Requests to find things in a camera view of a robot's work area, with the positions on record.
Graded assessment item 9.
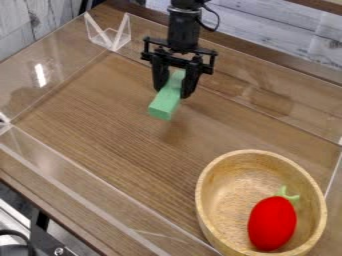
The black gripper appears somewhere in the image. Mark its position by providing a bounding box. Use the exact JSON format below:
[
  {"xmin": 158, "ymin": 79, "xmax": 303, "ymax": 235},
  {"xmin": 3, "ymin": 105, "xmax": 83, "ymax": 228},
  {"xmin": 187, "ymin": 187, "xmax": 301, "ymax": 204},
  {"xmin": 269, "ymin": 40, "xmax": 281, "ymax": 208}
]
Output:
[{"xmin": 142, "ymin": 6, "xmax": 218, "ymax": 99}]

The green rectangular stick block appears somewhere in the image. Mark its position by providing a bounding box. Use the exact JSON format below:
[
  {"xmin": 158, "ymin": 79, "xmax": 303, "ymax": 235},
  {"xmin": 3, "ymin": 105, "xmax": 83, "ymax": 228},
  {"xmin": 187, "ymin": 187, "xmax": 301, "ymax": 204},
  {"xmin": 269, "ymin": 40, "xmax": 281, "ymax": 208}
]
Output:
[{"xmin": 148, "ymin": 70, "xmax": 184, "ymax": 121}]

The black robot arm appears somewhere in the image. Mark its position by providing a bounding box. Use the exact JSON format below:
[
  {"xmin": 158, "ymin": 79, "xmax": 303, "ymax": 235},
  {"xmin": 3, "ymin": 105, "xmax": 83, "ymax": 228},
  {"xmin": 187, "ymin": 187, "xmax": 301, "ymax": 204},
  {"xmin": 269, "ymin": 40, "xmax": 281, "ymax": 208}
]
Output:
[{"xmin": 140, "ymin": 0, "xmax": 220, "ymax": 99}]

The light wooden oval bowl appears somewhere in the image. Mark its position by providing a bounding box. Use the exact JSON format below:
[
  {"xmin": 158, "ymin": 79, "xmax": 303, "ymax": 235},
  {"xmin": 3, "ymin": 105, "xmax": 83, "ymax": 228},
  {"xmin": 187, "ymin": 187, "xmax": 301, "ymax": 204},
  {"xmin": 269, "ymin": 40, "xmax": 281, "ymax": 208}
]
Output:
[{"xmin": 195, "ymin": 149, "xmax": 327, "ymax": 256}]

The red plush tomato toy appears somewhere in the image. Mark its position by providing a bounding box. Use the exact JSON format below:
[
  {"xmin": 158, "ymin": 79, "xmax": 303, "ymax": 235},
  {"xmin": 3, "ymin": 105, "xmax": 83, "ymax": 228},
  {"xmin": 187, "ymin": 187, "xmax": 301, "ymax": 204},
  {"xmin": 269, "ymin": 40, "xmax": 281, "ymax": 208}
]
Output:
[{"xmin": 247, "ymin": 186, "xmax": 301, "ymax": 251}]

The clear acrylic corner bracket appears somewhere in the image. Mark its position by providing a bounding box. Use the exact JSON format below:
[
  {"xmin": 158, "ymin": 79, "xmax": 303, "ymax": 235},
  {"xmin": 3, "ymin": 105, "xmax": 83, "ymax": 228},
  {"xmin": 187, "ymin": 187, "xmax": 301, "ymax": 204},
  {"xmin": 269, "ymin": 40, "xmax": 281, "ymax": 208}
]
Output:
[{"xmin": 84, "ymin": 12, "xmax": 131, "ymax": 52}]

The clear acrylic tray wall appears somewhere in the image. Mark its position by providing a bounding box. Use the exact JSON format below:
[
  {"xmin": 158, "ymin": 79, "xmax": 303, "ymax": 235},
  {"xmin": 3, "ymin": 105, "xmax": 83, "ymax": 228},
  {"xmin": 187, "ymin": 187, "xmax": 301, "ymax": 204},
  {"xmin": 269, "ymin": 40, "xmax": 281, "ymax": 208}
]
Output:
[{"xmin": 0, "ymin": 120, "xmax": 220, "ymax": 256}]

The black cable under table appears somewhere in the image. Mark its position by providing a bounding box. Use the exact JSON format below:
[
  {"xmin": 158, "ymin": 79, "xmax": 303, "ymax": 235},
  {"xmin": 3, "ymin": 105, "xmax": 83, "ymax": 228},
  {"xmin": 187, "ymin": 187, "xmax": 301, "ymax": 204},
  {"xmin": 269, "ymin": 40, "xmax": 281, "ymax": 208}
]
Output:
[{"xmin": 0, "ymin": 228, "xmax": 37, "ymax": 256}]

